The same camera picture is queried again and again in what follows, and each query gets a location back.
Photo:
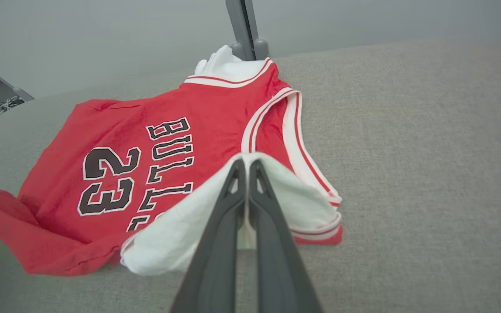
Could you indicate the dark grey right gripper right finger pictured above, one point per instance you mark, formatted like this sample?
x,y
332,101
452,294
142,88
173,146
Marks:
x,y
276,261

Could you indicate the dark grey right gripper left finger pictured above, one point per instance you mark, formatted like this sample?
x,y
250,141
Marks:
x,y
215,261

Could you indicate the red Bulls 23 jersey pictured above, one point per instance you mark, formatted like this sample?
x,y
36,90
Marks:
x,y
115,130

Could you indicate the grey partition post with slot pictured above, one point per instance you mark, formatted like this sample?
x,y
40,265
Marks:
x,y
237,26

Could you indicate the plain grey partition post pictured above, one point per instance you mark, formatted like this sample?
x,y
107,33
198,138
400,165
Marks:
x,y
22,94

